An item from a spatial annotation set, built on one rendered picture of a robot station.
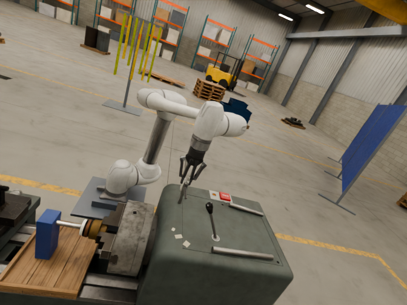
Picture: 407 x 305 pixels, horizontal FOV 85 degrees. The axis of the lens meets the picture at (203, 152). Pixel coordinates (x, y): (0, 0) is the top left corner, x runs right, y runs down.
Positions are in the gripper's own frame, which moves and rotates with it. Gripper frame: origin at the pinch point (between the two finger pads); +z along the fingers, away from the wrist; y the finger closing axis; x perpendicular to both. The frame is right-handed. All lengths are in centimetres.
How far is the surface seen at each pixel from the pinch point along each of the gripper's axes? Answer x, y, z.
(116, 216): 9.0, 26.3, 20.0
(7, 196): -8, 81, 37
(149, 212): 11.6, 12.9, 11.0
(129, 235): 22.4, 18.8, 15.0
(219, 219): 9.1, -20.2, 9.3
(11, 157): -172, 179, 134
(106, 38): -1189, 379, 52
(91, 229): 15.0, 34.8, 23.8
